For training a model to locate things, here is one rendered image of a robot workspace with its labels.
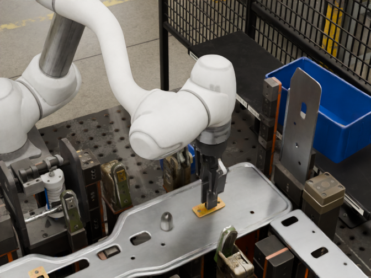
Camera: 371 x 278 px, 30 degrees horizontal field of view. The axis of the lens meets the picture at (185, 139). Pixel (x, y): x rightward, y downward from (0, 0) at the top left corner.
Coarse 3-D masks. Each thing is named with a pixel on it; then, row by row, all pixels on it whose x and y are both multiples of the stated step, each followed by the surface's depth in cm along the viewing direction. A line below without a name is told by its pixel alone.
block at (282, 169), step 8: (280, 168) 193; (280, 176) 193; (288, 176) 190; (280, 184) 195; (288, 184) 191; (296, 184) 188; (288, 192) 193; (296, 192) 189; (296, 200) 190; (296, 208) 192; (288, 224) 200; (272, 232) 210; (280, 240) 207
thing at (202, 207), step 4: (220, 200) 182; (200, 204) 181; (204, 204) 181; (220, 204) 181; (224, 204) 181; (192, 208) 180; (196, 208) 180; (200, 208) 180; (204, 208) 180; (212, 208) 180; (216, 208) 180; (196, 212) 179; (200, 212) 179; (204, 212) 179; (208, 212) 179; (200, 216) 178
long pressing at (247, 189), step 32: (192, 192) 186; (224, 192) 186; (256, 192) 186; (128, 224) 177; (160, 224) 177; (192, 224) 177; (224, 224) 177; (256, 224) 177; (32, 256) 168; (64, 256) 168; (96, 256) 169; (128, 256) 169; (160, 256) 169; (192, 256) 169
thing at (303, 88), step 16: (304, 80) 171; (288, 96) 179; (304, 96) 173; (320, 96) 167; (288, 112) 182; (288, 128) 184; (304, 128) 178; (288, 144) 187; (304, 144) 180; (288, 160) 190; (304, 160) 183; (304, 176) 186
